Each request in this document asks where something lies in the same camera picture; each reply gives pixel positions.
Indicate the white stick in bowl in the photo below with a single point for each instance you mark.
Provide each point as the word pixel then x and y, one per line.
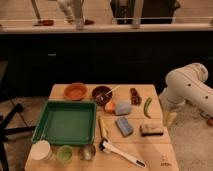
pixel 114 88

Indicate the beige block eraser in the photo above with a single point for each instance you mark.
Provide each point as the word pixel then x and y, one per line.
pixel 148 130

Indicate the orange ball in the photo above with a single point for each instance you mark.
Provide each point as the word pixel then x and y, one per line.
pixel 110 107

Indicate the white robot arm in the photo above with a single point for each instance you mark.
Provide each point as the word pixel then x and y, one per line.
pixel 186 84

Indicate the white plastic cup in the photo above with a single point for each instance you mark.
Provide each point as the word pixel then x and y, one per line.
pixel 41 150

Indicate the white dish brush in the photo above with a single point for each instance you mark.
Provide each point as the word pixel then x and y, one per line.
pixel 105 145

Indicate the dark brown bowl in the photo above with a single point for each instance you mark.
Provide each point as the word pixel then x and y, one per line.
pixel 105 98

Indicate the green plastic tray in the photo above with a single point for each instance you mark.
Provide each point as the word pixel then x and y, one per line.
pixel 66 123

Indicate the green plastic cup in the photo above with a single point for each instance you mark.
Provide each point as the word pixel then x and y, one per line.
pixel 64 154

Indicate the dark brown chocolate piece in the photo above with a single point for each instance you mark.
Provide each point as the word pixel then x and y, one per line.
pixel 135 97

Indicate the small metal cup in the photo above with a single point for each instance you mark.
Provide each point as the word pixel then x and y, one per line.
pixel 87 152

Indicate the orange red bowl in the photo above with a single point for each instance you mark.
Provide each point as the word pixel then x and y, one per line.
pixel 75 91

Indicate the beige stick toy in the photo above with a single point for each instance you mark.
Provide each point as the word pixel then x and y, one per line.
pixel 103 128

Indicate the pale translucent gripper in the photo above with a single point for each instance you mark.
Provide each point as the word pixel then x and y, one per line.
pixel 168 117

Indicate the blue sponge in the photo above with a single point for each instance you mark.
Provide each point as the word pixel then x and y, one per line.
pixel 124 126

